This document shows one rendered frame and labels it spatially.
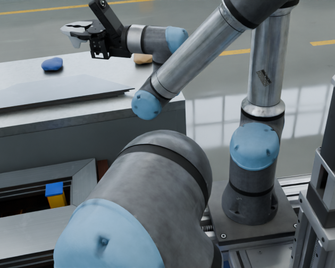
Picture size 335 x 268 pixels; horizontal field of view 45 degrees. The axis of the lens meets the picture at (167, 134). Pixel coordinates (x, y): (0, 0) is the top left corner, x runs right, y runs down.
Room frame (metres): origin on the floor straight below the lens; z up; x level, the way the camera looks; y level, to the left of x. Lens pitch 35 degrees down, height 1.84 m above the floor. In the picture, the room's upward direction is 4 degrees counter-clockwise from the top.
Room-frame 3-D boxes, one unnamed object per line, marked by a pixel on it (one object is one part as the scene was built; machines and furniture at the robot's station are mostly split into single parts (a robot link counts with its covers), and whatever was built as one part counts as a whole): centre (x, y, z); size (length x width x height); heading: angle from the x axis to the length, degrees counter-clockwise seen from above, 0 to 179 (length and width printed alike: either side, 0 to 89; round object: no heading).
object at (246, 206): (0.79, -0.21, 1.09); 0.15 x 0.15 x 0.10
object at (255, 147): (0.80, -0.21, 1.20); 0.13 x 0.12 x 0.14; 159
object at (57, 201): (1.08, 0.41, 0.78); 0.05 x 0.05 x 0.19; 9
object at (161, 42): (1.01, -0.01, 1.43); 0.11 x 0.08 x 0.09; 69
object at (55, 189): (1.08, 0.41, 0.88); 0.06 x 0.06 x 0.02; 9
